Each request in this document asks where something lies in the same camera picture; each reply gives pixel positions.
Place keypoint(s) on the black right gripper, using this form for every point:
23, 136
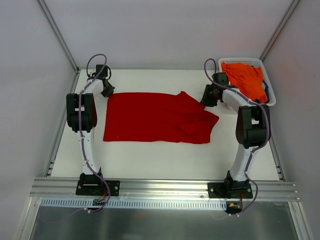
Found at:
208, 96

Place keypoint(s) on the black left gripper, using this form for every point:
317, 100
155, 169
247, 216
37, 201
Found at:
108, 89

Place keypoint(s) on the red polo shirt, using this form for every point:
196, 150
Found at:
153, 117

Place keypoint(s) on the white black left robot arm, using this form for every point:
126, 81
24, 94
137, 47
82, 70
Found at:
82, 118

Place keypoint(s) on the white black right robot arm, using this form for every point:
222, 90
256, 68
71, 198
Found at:
252, 129

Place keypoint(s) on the orange t shirt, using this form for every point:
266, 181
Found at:
247, 78

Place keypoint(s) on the blue t shirt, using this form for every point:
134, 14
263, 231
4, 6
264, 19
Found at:
265, 98

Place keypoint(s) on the white plastic laundry basket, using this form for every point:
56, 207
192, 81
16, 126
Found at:
256, 63

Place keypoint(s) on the aluminium frame post left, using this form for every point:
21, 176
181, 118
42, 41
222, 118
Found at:
57, 33

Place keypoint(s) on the aluminium frame post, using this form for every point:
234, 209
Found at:
57, 33
279, 29

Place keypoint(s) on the aluminium frame post right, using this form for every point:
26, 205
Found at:
279, 29

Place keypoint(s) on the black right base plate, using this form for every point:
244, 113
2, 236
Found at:
233, 190

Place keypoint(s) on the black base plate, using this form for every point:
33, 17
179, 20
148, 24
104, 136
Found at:
233, 190
97, 188

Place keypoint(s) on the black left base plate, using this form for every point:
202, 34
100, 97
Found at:
97, 188

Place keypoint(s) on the white slotted cable duct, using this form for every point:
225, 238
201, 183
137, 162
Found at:
117, 203

